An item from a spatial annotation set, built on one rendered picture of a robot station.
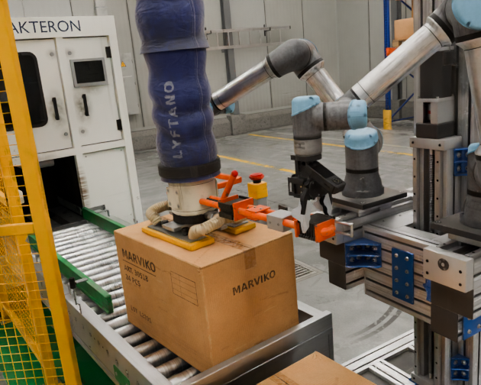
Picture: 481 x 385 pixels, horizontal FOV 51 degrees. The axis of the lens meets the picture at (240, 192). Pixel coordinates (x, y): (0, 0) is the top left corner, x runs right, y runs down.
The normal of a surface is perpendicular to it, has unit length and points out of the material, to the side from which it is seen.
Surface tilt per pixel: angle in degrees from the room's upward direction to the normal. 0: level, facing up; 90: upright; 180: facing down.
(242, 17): 90
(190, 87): 76
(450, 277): 90
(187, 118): 70
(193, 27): 101
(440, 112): 90
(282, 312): 90
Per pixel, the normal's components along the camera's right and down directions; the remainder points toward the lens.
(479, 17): -0.26, 0.08
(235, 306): 0.64, 0.13
